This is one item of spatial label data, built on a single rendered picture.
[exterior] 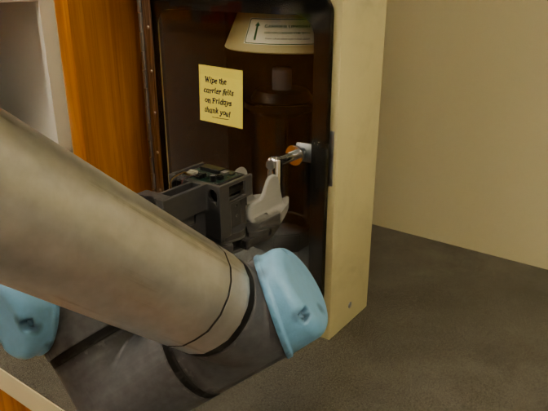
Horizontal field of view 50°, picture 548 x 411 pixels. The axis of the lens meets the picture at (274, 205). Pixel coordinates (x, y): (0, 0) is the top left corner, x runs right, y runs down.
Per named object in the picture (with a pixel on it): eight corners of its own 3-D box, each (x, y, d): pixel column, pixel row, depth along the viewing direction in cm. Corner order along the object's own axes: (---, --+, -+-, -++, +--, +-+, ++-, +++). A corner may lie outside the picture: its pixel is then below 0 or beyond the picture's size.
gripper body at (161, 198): (258, 172, 61) (176, 207, 52) (259, 246, 65) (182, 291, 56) (204, 160, 66) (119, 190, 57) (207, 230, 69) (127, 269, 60)
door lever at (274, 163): (302, 218, 76) (286, 213, 77) (304, 146, 72) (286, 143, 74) (278, 231, 72) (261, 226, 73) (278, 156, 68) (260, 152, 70)
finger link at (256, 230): (289, 216, 66) (236, 242, 60) (289, 229, 67) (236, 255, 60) (258, 206, 69) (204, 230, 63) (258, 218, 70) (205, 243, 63)
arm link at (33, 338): (13, 383, 47) (-38, 292, 48) (121, 322, 55) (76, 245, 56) (49, 358, 42) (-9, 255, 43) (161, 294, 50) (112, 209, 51)
